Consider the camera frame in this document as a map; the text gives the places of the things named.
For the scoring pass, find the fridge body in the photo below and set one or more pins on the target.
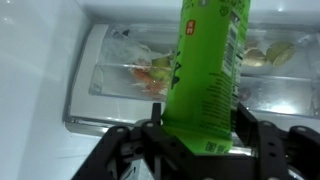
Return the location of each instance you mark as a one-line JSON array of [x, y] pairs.
[[40, 83]]

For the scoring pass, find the clear crisper drawer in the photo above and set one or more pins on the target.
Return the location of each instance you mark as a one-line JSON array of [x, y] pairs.
[[110, 80]]

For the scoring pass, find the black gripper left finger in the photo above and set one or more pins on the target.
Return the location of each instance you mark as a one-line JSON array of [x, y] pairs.
[[110, 150]]

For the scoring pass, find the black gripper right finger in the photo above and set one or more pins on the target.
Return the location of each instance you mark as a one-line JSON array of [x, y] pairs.
[[283, 153]]

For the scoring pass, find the pale green round vegetable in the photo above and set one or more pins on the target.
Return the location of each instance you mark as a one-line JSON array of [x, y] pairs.
[[280, 53]]

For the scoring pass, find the green plastic bottle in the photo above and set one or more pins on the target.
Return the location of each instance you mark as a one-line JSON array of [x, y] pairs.
[[206, 66]]

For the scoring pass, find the bag of vegetables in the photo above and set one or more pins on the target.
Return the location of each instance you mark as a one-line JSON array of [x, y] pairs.
[[146, 73]]

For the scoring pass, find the ginger piece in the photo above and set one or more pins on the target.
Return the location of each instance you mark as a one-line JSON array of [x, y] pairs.
[[255, 58]]

